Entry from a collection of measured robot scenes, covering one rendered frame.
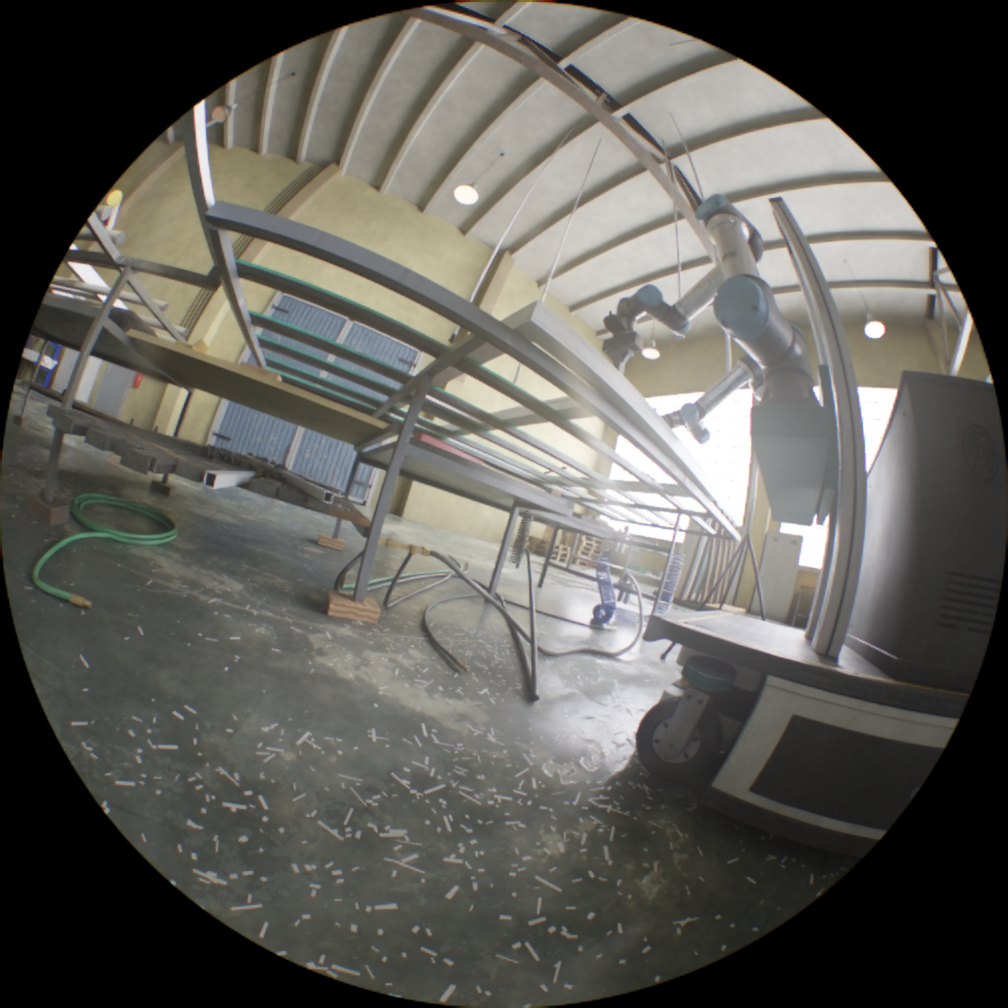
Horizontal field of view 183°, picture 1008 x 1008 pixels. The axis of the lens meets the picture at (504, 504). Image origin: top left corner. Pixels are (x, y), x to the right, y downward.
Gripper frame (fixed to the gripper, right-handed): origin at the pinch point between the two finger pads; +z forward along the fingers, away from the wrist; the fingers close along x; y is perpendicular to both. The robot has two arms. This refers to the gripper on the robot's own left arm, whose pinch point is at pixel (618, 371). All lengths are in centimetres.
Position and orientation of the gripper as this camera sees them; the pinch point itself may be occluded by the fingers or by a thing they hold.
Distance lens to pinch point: 102.6
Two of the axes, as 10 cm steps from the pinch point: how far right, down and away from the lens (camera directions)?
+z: -2.8, 9.6, -0.8
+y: 7.7, 2.7, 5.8
